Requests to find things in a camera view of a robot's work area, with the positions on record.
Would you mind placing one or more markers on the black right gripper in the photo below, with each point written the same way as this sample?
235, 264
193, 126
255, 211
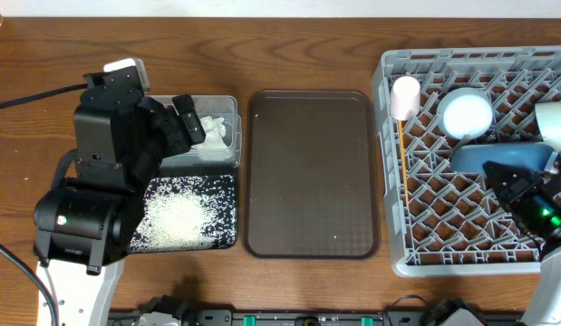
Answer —
522, 180

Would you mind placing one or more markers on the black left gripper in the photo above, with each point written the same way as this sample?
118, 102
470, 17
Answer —
162, 127

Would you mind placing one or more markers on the white napkin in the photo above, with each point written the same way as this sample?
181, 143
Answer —
215, 132

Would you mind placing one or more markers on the dark blue plate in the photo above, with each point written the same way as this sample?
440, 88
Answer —
469, 159

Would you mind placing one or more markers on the mint green bowl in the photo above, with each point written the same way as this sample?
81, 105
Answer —
548, 117

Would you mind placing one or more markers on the light blue bowl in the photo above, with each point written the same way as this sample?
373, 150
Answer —
465, 113

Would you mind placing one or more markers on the wooden chopstick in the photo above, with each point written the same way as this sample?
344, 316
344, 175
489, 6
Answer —
403, 163

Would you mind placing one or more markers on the pink cup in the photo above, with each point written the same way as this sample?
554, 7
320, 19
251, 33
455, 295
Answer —
405, 98

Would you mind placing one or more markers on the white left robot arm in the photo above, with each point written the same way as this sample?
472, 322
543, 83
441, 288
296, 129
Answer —
85, 223

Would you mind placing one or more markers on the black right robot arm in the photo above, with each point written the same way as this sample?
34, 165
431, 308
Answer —
545, 306

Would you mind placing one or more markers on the grey dishwasher rack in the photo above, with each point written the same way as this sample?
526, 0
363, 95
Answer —
454, 224

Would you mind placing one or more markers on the clear plastic bin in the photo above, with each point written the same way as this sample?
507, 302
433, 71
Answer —
216, 106

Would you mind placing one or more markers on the black rectangular tray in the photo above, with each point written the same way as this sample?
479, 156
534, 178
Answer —
194, 213

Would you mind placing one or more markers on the brown serving tray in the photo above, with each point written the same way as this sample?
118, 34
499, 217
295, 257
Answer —
312, 185

